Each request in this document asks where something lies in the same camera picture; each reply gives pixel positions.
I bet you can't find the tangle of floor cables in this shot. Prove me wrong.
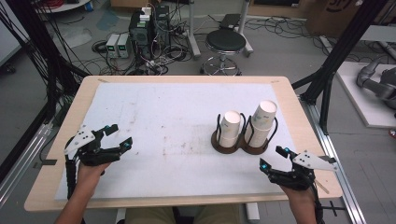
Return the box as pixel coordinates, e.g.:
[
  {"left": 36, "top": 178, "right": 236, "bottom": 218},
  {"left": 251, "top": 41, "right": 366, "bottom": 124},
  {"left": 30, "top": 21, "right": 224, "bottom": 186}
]
[{"left": 91, "top": 3, "right": 194, "bottom": 77}]

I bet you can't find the white board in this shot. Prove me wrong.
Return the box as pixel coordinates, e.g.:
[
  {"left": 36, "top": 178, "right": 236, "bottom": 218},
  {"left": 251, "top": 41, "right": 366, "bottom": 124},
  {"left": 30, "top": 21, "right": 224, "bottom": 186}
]
[{"left": 335, "top": 61, "right": 396, "bottom": 130}]

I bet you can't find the black round stool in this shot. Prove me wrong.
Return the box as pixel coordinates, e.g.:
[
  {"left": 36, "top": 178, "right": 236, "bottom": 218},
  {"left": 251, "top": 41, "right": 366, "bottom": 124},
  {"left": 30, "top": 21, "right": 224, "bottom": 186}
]
[{"left": 200, "top": 29, "right": 248, "bottom": 77}]

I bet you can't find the person's right leg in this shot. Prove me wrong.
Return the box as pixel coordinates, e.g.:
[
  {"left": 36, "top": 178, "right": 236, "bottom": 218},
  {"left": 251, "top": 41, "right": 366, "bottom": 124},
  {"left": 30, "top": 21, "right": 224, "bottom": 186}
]
[{"left": 199, "top": 204, "right": 241, "bottom": 224}]

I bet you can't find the black frame post with cables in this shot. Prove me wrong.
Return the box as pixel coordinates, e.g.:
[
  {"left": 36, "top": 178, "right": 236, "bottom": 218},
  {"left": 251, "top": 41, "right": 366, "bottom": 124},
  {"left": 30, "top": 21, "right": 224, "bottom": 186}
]
[{"left": 0, "top": 0, "right": 90, "bottom": 125}]

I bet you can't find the person's right hand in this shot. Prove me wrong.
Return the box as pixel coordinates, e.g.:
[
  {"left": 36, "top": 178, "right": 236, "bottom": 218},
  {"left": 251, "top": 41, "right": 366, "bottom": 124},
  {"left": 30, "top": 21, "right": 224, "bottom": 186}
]
[{"left": 279, "top": 185, "right": 318, "bottom": 205}]

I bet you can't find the person's leg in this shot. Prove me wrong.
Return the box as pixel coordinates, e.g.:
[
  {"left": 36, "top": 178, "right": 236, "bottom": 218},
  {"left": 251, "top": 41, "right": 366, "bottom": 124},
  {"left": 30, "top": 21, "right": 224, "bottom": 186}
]
[
  {"left": 124, "top": 206, "right": 176, "bottom": 224},
  {"left": 199, "top": 204, "right": 241, "bottom": 224}
]

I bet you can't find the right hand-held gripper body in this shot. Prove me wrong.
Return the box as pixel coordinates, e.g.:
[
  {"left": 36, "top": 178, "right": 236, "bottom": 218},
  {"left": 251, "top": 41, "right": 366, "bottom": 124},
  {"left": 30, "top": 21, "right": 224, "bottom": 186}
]
[{"left": 268, "top": 150, "right": 339, "bottom": 191}]

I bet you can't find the tan wooden stick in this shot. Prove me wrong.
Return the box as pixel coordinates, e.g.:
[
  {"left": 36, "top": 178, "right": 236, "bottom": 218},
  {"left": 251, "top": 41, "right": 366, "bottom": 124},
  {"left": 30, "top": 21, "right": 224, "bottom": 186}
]
[{"left": 314, "top": 178, "right": 331, "bottom": 195}]

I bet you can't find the person's left leg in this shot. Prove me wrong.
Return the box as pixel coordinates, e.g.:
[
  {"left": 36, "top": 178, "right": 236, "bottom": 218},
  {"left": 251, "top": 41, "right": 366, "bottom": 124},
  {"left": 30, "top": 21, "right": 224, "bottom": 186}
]
[{"left": 124, "top": 206, "right": 176, "bottom": 224}]

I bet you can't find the black tape strip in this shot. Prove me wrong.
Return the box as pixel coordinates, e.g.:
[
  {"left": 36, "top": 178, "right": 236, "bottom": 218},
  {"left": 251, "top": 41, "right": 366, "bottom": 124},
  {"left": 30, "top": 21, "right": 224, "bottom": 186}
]
[{"left": 33, "top": 159, "right": 58, "bottom": 170}]

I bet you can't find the black flat device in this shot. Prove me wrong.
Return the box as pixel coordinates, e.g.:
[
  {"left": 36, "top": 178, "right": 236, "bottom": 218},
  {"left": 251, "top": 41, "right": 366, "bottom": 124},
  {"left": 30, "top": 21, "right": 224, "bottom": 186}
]
[{"left": 219, "top": 13, "right": 241, "bottom": 31}]

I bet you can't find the white foam mat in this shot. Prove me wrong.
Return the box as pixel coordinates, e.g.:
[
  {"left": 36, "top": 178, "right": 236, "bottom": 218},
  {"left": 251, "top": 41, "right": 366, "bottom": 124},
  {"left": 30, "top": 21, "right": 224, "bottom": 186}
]
[{"left": 54, "top": 81, "right": 302, "bottom": 201}]

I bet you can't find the white table leg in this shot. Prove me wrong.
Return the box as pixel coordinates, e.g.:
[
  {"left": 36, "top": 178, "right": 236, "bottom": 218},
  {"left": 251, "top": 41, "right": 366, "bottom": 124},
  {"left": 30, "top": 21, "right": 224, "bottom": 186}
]
[{"left": 245, "top": 202, "right": 262, "bottom": 224}]

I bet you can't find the stack of white paper cups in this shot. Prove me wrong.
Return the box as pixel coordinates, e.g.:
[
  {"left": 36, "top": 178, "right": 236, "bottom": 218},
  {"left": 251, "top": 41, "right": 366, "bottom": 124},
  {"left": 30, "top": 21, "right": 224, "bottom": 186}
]
[
  {"left": 244, "top": 99, "right": 278, "bottom": 148},
  {"left": 219, "top": 110, "right": 242, "bottom": 148}
]

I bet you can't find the grey power supply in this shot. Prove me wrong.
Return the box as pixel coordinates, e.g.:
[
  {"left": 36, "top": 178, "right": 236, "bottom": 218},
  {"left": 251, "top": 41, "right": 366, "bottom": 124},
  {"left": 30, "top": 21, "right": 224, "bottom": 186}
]
[
  {"left": 117, "top": 33, "right": 131, "bottom": 60},
  {"left": 105, "top": 33, "right": 120, "bottom": 59}
]

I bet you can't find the dark wooden wire cup holder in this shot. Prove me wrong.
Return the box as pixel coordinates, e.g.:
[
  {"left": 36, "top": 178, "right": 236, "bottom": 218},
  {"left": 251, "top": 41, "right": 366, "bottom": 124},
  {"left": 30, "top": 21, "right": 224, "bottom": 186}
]
[{"left": 210, "top": 112, "right": 279, "bottom": 156}]

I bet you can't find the black computer tower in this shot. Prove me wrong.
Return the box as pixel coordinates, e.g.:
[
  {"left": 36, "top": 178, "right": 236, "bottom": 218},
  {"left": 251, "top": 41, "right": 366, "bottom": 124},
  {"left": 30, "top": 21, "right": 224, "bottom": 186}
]
[
  {"left": 153, "top": 4, "right": 171, "bottom": 49},
  {"left": 128, "top": 10, "right": 154, "bottom": 61}
]

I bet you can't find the light wooden table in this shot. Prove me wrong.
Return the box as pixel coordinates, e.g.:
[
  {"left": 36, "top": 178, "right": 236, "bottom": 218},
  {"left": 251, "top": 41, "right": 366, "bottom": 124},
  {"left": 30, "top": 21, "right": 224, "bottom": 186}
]
[{"left": 23, "top": 75, "right": 344, "bottom": 213}]

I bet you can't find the aluminium rail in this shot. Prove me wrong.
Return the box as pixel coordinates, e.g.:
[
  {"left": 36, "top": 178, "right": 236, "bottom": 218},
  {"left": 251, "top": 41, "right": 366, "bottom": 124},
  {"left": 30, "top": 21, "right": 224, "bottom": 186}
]
[
  {"left": 0, "top": 122, "right": 53, "bottom": 208},
  {"left": 299, "top": 94, "right": 367, "bottom": 224}
]

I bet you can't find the person's left hand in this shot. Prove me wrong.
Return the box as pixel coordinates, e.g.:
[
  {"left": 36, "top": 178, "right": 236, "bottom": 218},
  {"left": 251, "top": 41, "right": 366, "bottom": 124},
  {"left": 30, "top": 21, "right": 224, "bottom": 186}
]
[{"left": 76, "top": 161, "right": 112, "bottom": 191}]

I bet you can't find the white metal stand leg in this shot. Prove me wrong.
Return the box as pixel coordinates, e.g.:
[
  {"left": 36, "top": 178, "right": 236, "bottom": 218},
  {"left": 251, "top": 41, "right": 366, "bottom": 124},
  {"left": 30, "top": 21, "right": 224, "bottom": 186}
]
[
  {"left": 236, "top": 0, "right": 254, "bottom": 59},
  {"left": 186, "top": 0, "right": 203, "bottom": 61}
]

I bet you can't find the cardboard box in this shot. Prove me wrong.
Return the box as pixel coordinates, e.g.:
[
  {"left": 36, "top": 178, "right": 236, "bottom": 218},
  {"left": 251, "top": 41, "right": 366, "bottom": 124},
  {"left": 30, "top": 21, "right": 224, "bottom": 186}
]
[{"left": 305, "top": 0, "right": 363, "bottom": 39}]

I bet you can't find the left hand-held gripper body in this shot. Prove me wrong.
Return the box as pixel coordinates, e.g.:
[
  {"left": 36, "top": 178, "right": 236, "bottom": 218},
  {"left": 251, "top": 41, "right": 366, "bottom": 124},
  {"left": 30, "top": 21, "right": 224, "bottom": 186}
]
[{"left": 64, "top": 124, "right": 123, "bottom": 167}]

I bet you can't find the white round table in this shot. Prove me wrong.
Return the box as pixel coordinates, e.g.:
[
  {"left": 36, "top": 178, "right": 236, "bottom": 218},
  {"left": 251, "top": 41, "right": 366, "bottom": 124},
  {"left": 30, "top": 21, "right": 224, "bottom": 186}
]
[{"left": 34, "top": 0, "right": 92, "bottom": 14}]

